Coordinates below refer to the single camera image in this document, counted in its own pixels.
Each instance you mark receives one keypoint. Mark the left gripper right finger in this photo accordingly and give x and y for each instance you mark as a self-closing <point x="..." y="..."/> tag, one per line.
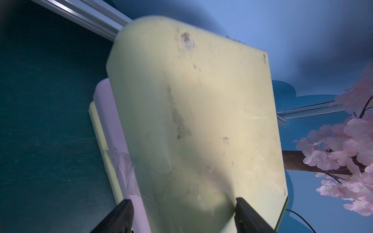
<point x="247" y="220"/>

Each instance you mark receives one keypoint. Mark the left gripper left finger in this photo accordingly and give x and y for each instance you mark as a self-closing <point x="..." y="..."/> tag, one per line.
<point x="119" y="220"/>

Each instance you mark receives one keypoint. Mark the yellow-green drawer cabinet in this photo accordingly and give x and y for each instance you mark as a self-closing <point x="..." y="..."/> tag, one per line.
<point x="187" y="126"/>

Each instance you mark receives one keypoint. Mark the pink blossom artificial tree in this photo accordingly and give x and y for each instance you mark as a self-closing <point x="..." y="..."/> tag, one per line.
<point x="344" y="152"/>

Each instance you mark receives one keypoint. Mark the aluminium back frame rail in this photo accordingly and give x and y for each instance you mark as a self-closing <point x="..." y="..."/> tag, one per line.
<point x="106" y="21"/>

